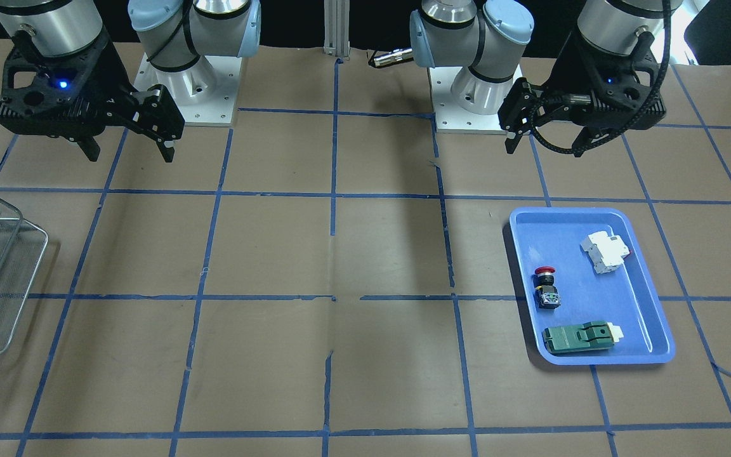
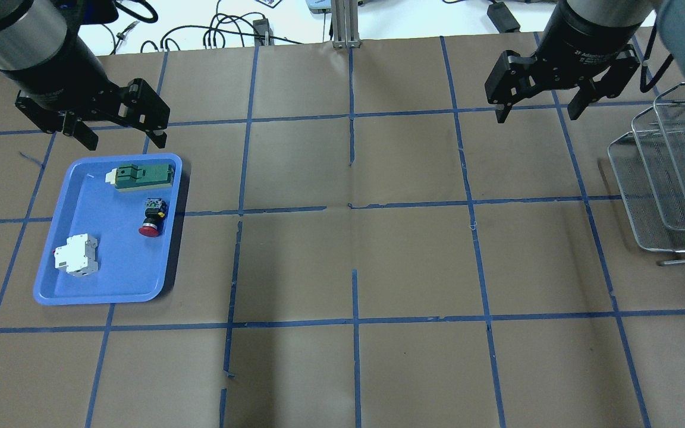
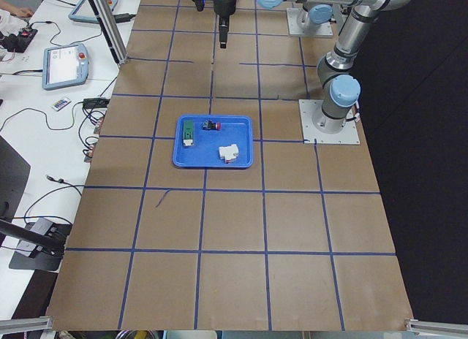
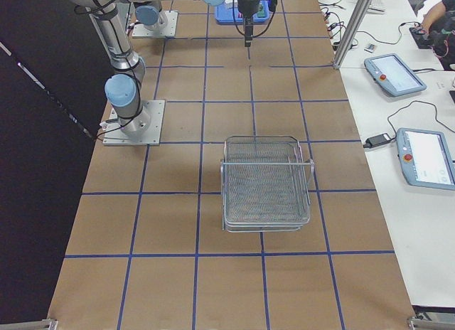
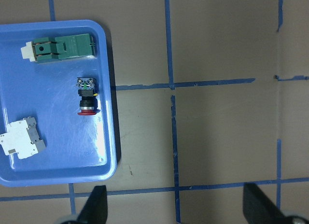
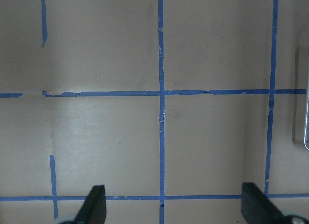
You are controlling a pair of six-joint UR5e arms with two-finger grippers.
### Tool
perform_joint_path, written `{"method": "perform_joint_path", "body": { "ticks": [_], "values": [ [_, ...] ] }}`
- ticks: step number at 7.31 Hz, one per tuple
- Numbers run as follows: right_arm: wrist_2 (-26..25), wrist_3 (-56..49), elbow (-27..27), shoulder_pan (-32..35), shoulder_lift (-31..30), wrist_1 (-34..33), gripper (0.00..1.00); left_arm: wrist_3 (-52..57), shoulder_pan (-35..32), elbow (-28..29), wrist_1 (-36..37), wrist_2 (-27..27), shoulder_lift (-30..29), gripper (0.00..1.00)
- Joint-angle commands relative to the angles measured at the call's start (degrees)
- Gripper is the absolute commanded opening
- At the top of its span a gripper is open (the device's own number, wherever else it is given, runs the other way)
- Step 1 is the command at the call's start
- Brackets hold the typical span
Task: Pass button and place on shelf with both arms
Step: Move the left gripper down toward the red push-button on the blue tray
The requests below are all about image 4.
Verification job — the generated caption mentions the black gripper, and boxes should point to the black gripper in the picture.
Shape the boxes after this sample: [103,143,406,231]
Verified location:
[237,0,260,47]

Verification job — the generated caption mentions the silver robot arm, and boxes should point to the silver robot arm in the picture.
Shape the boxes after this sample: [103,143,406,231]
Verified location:
[134,1,168,30]
[69,0,225,144]

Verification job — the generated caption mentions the operator hand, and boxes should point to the operator hand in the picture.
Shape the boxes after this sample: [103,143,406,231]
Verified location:
[421,15,434,33]

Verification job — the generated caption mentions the green terminal block component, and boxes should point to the green terminal block component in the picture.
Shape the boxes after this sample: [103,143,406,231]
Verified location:
[255,1,269,22]

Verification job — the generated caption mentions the blue plastic tray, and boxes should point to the blue plastic tray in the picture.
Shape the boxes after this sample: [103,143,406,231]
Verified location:
[215,0,270,25]

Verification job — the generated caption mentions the white electrical component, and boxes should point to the white electrical component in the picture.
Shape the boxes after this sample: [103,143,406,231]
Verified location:
[223,0,237,9]

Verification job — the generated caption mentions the far teach pendant tablet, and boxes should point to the far teach pendant tablet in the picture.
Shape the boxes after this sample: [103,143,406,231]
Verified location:
[363,53,427,97]

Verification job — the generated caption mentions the teach pendant tablet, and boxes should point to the teach pendant tablet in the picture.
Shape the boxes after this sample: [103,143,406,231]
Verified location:
[363,53,427,97]
[395,128,454,191]

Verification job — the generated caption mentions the black power adapter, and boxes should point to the black power adapter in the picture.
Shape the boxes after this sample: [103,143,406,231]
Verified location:
[363,133,392,149]

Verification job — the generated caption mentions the black joystick controller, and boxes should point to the black joystick controller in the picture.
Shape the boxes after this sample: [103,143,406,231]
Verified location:
[409,27,444,49]

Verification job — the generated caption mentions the near teach pendant tablet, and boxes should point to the near teach pendant tablet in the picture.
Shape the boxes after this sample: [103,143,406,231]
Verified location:
[395,128,454,191]

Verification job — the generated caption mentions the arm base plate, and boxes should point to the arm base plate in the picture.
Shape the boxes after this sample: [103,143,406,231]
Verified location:
[102,100,166,146]
[132,6,178,38]

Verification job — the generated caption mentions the aluminium frame post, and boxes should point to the aluminium frame post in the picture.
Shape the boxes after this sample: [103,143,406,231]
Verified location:
[333,0,372,70]

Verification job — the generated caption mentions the silver wire mesh shelf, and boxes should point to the silver wire mesh shelf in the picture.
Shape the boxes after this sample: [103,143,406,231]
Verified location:
[220,136,314,233]

